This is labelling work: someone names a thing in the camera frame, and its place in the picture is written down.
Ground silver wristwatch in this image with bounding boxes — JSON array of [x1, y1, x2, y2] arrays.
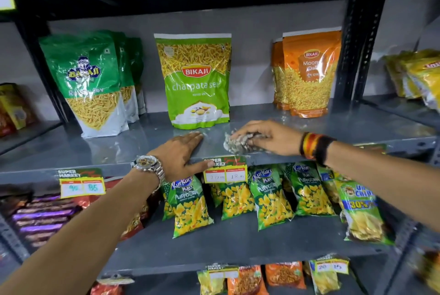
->
[[131, 155, 166, 193]]

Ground light green snack pouch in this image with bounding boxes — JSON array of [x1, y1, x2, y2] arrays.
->
[[154, 33, 232, 130]]

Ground person's left forearm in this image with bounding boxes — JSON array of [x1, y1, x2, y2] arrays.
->
[[0, 167, 162, 295]]

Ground grey cleaning cloth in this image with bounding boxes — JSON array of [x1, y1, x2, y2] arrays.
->
[[223, 129, 268, 155]]

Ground person's left hand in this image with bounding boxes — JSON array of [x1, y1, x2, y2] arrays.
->
[[148, 132, 216, 183]]

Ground person's right forearm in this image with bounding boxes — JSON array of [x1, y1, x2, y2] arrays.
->
[[323, 140, 440, 234]]

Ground dark metal shelf rack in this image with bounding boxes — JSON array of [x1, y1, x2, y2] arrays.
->
[[0, 0, 440, 295]]

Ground small orange snack packet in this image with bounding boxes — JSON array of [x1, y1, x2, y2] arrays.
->
[[226, 265, 269, 295], [264, 262, 307, 290]]

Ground stack of purple chocolate bars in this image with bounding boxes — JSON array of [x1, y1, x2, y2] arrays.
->
[[0, 194, 82, 251]]

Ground yellow boxed packet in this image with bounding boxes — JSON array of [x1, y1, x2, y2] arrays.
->
[[0, 83, 37, 130]]

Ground black wristband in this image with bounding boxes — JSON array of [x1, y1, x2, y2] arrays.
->
[[314, 135, 338, 167]]

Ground blurred orange snack packet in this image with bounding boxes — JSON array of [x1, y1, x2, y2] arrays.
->
[[414, 249, 440, 292]]

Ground green puffed corn packet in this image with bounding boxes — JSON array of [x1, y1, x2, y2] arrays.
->
[[249, 164, 295, 231], [281, 161, 336, 217], [161, 175, 214, 239], [210, 181, 256, 222]]

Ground small yellow snack packet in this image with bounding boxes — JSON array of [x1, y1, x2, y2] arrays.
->
[[197, 270, 228, 295], [308, 260, 341, 295]]

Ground green yellow chips packet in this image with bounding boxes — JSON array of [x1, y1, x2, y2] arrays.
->
[[333, 179, 395, 246], [316, 164, 344, 205]]

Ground green white noodle snack pouch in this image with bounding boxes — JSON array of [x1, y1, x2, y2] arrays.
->
[[112, 31, 140, 124], [38, 33, 130, 139], [129, 37, 147, 116]]

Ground red yellow thread wristband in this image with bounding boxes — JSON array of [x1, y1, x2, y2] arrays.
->
[[299, 132, 322, 161]]

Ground red foil snack packet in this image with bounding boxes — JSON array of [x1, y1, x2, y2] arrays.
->
[[90, 281, 125, 295], [73, 177, 151, 241]]

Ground orange snack pouch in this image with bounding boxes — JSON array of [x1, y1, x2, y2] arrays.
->
[[270, 38, 291, 111], [282, 27, 343, 119]]

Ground person's right hand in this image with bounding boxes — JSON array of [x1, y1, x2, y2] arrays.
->
[[230, 120, 305, 157]]

